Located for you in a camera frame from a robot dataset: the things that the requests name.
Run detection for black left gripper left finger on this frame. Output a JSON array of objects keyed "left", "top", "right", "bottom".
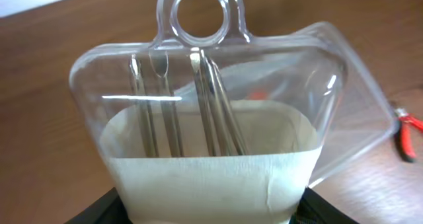
[{"left": 65, "top": 188, "right": 132, "bottom": 224}]

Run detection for red handled pliers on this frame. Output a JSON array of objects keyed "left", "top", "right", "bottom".
[{"left": 394, "top": 108, "right": 422, "bottom": 163}]

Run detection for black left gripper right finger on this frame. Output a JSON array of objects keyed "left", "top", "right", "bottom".
[{"left": 289, "top": 188, "right": 358, "bottom": 224}]

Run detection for clear plastic container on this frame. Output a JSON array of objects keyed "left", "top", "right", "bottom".
[{"left": 211, "top": 20, "right": 399, "bottom": 188}]

